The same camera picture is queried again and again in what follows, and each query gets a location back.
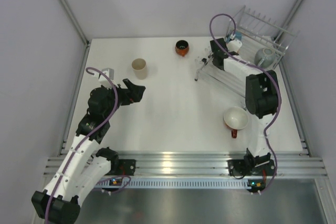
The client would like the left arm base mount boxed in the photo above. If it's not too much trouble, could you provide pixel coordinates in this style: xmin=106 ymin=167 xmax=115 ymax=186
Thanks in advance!
xmin=112 ymin=159 xmax=136 ymax=176

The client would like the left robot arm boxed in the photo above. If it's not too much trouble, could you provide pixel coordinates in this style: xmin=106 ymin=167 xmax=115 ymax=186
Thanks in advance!
xmin=31 ymin=79 xmax=145 ymax=223

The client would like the silver metal dish rack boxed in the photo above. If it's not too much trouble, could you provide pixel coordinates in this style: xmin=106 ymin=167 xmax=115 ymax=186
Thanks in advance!
xmin=195 ymin=6 xmax=299 ymax=109

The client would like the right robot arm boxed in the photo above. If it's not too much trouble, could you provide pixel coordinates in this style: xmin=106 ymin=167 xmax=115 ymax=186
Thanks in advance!
xmin=210 ymin=38 xmax=281 ymax=175

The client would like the blue ceramic mug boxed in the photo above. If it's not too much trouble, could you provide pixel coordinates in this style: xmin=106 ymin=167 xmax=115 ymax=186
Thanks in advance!
xmin=235 ymin=31 xmax=242 ymax=40

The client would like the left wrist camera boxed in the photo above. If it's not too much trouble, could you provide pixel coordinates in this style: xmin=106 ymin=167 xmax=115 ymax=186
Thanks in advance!
xmin=98 ymin=68 xmax=114 ymax=89

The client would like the beige tumbler cup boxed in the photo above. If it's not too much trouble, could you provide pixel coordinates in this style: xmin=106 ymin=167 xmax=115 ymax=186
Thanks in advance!
xmin=131 ymin=58 xmax=148 ymax=80

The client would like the white and red mug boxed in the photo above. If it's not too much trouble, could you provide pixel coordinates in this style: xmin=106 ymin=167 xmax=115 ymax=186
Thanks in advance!
xmin=223 ymin=106 xmax=249 ymax=139

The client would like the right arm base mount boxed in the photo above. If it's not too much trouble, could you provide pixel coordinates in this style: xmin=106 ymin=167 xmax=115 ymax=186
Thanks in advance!
xmin=228 ymin=159 xmax=249 ymax=179

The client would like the black and red bowl cup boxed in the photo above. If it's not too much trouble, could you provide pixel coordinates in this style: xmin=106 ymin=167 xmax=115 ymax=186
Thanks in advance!
xmin=175 ymin=40 xmax=190 ymax=57

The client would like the slotted cable duct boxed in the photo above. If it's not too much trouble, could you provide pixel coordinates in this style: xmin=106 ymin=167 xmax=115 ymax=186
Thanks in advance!
xmin=95 ymin=178 xmax=251 ymax=189

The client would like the grey ceramic mug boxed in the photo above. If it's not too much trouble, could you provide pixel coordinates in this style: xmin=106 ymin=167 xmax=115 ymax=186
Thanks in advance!
xmin=254 ymin=48 xmax=276 ymax=69

